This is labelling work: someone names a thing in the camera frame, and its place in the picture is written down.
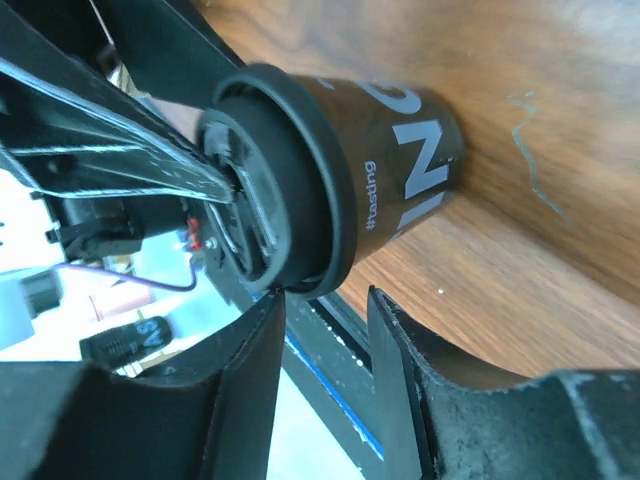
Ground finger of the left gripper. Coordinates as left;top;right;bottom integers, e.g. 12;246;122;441
95;0;244;108

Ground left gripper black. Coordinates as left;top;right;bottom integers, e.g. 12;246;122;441
1;1;240;260

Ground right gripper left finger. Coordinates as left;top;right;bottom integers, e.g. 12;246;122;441
1;291;285;479

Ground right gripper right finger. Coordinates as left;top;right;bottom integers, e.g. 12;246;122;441
367;287;639;479

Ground black coffee cup lid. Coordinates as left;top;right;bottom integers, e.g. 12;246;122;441
196;63;356;299

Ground brown takeout coffee cup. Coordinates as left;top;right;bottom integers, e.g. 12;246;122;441
301;77;465;261

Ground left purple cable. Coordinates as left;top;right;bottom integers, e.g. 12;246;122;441
54;249;201;292

